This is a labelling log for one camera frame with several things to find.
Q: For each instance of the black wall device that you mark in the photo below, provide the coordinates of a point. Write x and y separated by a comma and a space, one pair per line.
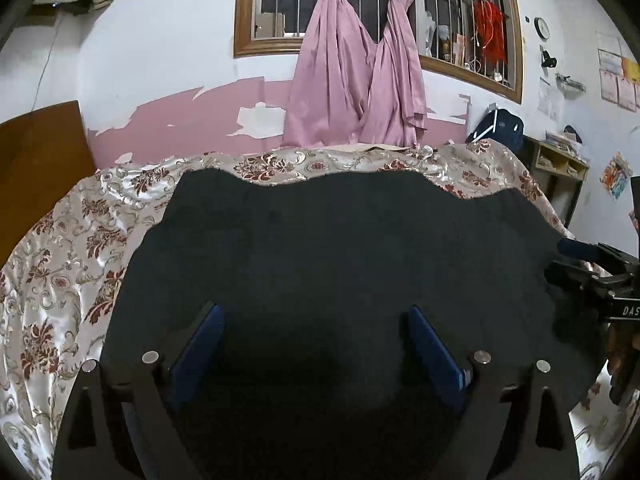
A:
549, 59

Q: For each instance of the dark blue backpack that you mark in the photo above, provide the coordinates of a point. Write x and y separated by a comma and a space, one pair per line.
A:
505, 127

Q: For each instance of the wooden framed barred window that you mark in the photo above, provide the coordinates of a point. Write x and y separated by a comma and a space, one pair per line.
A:
243, 10

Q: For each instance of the red hanging cloth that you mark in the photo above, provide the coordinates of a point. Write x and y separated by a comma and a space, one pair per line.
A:
487, 30

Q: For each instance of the colourful wall drawing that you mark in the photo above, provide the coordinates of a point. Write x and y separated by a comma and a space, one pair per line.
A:
616, 175

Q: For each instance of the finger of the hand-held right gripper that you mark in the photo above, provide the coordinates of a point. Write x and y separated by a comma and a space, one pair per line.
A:
575, 249
565, 275

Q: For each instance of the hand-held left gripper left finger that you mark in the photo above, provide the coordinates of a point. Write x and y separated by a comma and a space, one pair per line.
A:
200, 355

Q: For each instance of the cardboard box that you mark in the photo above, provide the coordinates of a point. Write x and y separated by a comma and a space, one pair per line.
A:
270, 25

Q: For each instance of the round wall clock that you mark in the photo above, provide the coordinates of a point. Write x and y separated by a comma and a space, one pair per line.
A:
542, 27

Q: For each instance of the floral satin bed blanket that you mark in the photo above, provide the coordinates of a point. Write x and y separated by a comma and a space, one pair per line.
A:
65, 260

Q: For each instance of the stack of papers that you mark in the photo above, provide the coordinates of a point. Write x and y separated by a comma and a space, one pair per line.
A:
557, 141

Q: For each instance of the black jacket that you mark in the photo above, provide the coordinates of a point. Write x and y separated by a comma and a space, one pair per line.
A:
325, 235

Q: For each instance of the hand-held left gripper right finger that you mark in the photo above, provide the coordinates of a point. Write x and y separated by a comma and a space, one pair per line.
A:
435, 355

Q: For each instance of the wall calendar sheets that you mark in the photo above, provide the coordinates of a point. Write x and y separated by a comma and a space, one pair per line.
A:
610, 55

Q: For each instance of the person's right hand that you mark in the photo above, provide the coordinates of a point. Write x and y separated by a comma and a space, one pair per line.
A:
622, 355

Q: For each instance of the wooden shelf unit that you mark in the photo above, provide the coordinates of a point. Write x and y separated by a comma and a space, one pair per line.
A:
562, 162

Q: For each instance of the pink knotted curtain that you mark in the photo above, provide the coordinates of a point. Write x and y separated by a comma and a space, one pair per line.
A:
330, 85
400, 85

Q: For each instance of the white wall paper sheet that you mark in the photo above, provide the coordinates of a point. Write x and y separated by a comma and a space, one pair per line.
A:
545, 95

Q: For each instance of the small wall rack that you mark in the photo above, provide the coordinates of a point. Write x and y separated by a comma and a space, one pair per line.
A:
571, 83

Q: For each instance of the dark cap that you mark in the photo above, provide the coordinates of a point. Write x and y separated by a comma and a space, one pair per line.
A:
573, 135

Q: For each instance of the wooden headboard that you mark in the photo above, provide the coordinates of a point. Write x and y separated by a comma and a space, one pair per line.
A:
40, 160

